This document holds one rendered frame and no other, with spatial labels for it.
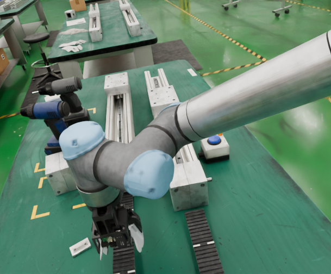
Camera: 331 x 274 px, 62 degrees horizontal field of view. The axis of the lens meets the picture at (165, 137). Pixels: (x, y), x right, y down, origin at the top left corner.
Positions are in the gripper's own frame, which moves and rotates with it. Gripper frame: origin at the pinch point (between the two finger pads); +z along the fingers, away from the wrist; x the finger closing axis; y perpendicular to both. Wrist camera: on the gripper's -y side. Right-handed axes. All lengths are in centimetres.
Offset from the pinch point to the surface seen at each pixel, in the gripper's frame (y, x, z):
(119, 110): -65, 0, -3
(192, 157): -21.4, 22.7, -5.3
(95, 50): -188, -20, 4
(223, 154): -26.6, 33.8, 0.1
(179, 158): -25.4, 19.2, -2.6
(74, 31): -261, -46, 1
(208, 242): 4.2, 20.3, -0.3
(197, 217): -3.3, 19.4, -0.3
